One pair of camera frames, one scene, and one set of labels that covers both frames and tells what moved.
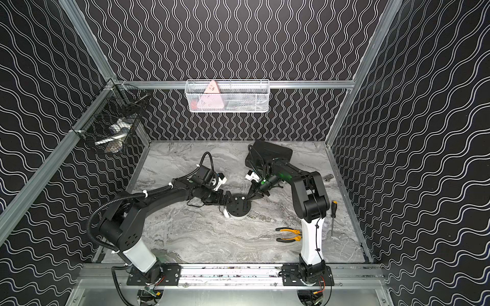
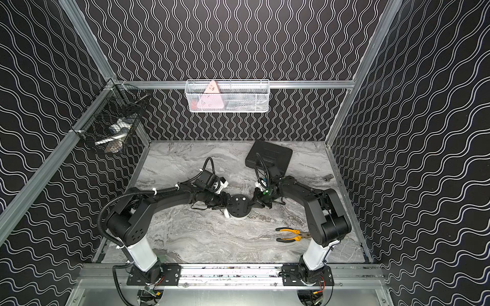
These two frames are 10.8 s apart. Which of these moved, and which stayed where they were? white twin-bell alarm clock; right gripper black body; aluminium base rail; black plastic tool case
Moved: right gripper black body
Stayed: white twin-bell alarm clock; black plastic tool case; aluminium base rail
